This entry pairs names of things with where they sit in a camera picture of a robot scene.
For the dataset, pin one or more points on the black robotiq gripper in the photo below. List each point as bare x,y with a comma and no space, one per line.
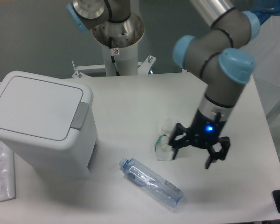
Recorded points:
206,131

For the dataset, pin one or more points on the white push-button trash can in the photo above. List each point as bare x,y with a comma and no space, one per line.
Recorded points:
49,123

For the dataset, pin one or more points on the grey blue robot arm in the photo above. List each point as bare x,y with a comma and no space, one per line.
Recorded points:
215,58

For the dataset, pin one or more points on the crumpled clear plastic wrapper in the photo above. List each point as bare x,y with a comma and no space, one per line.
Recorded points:
163,151

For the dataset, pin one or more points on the clear blue plastic bottle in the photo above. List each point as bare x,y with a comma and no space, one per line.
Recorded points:
152,182

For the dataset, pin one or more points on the blue water jug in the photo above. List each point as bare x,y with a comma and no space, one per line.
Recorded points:
263,9

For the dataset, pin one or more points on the clear plastic document sleeve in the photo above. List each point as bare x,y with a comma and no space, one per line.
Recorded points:
7,173

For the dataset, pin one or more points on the white metal mounting bracket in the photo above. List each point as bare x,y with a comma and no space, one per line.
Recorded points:
143,68

